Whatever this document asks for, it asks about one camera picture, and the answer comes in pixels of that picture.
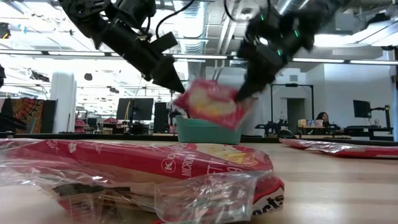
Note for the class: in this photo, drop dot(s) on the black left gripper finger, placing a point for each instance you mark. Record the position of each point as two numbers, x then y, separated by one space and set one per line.
169 76

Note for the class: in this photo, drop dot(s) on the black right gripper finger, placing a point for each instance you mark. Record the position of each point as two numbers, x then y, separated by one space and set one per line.
252 88

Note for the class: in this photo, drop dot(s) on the black monitor on arm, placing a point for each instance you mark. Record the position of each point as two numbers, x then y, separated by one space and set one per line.
361 109

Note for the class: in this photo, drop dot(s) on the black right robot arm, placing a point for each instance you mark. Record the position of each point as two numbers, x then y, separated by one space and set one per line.
311 18

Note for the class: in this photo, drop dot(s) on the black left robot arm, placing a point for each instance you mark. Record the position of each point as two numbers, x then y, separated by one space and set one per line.
84 15

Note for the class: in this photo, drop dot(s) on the black computer tower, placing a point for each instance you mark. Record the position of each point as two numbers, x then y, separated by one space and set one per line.
160 116

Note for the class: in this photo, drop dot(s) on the black computer monitor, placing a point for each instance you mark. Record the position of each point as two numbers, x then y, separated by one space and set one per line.
143 109
124 109

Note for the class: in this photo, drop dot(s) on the black background robot equipment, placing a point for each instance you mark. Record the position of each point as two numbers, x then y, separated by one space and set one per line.
270 127

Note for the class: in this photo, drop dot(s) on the grey door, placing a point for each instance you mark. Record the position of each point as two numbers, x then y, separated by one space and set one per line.
295 115

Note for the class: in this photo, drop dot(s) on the teal plastic basket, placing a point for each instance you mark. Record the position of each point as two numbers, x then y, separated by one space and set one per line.
202 133

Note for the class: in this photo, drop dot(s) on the long ceiling light bar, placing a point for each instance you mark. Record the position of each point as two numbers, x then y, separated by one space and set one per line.
62 53

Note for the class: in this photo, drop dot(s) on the person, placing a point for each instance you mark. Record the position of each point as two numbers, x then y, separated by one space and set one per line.
323 119

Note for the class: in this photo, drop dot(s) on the white round column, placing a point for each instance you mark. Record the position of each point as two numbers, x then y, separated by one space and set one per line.
63 102

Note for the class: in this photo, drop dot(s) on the black upright panel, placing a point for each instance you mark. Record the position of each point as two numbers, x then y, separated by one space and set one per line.
49 110

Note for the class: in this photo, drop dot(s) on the black desk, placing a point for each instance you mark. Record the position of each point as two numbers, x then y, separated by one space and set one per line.
367 129

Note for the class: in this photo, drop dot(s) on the orange patterned tapestry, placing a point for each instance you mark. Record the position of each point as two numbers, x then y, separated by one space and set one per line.
31 109

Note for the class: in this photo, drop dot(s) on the black ceiling speaker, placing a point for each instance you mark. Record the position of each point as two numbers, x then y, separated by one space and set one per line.
4 30

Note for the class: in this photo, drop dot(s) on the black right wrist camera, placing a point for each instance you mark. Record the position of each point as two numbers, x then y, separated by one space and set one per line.
248 51

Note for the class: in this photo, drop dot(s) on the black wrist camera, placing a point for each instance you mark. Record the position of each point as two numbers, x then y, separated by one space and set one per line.
248 51
164 43

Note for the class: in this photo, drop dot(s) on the grey wall vent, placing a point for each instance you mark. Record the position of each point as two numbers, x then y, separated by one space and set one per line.
293 78

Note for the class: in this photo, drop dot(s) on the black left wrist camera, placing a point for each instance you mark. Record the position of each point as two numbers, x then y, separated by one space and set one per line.
164 43

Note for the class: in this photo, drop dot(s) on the black metal frame rig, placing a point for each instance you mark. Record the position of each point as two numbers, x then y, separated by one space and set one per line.
292 85

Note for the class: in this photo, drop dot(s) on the silver air duct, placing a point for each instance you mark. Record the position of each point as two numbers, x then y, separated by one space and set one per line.
194 31

